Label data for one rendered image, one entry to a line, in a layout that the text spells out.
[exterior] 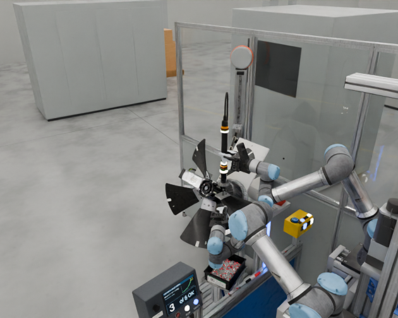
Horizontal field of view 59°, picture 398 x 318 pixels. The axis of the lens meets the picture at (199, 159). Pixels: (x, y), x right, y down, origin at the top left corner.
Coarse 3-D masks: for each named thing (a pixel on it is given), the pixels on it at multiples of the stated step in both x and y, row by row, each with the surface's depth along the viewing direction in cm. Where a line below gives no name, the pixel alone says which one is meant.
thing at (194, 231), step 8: (200, 208) 215; (200, 216) 214; (208, 216) 215; (192, 224) 213; (200, 224) 213; (208, 224) 214; (184, 232) 213; (192, 232) 212; (200, 232) 212; (208, 232) 212; (184, 240) 212; (192, 240) 211; (200, 240) 211
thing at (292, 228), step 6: (300, 210) 218; (294, 216) 212; (300, 216) 212; (312, 216) 213; (288, 222) 209; (294, 222) 207; (306, 222) 209; (288, 228) 210; (294, 228) 206; (300, 228) 206; (306, 228) 212; (294, 234) 208; (300, 234) 209
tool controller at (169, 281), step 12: (180, 264) 155; (156, 276) 149; (168, 276) 148; (180, 276) 146; (192, 276) 149; (144, 288) 143; (156, 288) 141; (168, 288) 141; (180, 288) 145; (192, 288) 149; (144, 300) 135; (156, 300) 138; (168, 300) 141; (180, 300) 146; (192, 300) 150; (144, 312) 139; (156, 312) 138; (180, 312) 146; (192, 312) 151
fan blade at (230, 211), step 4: (228, 196) 211; (232, 196) 211; (220, 200) 208; (224, 200) 207; (228, 200) 208; (232, 200) 208; (236, 200) 208; (240, 200) 209; (244, 200) 209; (224, 204) 204; (228, 204) 204; (232, 204) 204; (236, 204) 204; (240, 204) 204; (244, 204) 205; (248, 204) 205; (228, 208) 202; (232, 208) 202; (236, 208) 202; (240, 208) 201; (228, 212) 200; (232, 212) 200
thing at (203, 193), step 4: (204, 180) 217; (208, 180) 215; (212, 180) 214; (200, 184) 218; (204, 184) 216; (208, 184) 214; (212, 184) 212; (216, 184) 214; (200, 188) 217; (204, 188) 216; (208, 188) 214; (212, 188) 211; (216, 188) 213; (220, 188) 221; (224, 188) 220; (200, 192) 216; (204, 192) 214; (208, 192) 213; (212, 192) 211; (216, 192) 213; (204, 196) 213; (208, 196) 212; (212, 196) 213; (212, 200) 222; (216, 200) 220
